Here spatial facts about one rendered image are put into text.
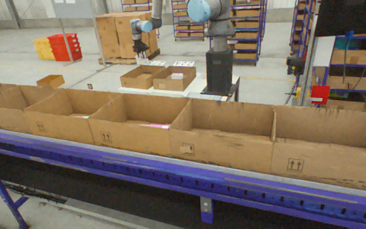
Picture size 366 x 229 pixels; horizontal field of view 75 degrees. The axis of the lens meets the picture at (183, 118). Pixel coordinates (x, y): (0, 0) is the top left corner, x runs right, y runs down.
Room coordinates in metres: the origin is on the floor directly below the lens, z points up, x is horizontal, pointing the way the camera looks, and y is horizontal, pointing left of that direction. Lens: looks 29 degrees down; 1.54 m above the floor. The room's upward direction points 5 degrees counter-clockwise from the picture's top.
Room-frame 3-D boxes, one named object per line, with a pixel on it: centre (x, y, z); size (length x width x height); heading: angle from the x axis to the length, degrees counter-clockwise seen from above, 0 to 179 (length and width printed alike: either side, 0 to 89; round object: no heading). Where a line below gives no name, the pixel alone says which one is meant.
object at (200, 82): (2.11, 0.01, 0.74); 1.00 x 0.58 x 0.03; 66
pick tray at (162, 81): (2.10, 0.04, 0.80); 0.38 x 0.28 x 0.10; 158
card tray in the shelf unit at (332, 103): (1.87, -1.37, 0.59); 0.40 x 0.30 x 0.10; 157
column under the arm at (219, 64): (1.86, -0.32, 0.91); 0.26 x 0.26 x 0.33; 66
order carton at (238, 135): (0.86, -0.17, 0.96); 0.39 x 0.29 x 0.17; 69
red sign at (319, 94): (1.40, -0.86, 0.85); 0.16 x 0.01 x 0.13; 69
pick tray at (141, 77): (2.21, 0.34, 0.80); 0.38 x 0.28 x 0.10; 154
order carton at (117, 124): (1.00, 0.19, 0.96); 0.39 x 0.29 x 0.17; 69
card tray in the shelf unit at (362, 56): (1.88, -1.37, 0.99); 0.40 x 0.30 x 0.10; 155
